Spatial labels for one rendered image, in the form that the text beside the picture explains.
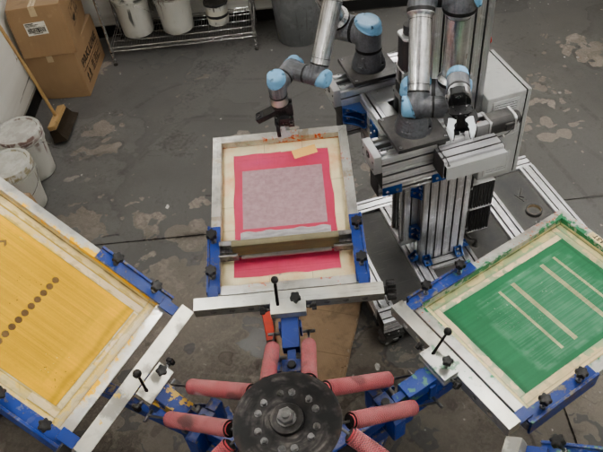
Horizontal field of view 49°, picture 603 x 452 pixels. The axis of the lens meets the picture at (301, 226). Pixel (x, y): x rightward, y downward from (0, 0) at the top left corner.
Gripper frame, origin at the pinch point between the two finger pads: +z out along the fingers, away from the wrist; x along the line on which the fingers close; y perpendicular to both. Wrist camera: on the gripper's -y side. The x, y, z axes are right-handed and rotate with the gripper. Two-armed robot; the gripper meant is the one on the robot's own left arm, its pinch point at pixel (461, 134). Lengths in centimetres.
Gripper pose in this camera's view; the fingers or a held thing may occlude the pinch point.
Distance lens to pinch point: 202.6
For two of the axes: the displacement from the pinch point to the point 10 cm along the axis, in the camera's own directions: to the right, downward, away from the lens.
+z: -1.2, 7.3, -6.7
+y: 2.2, 6.8, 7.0
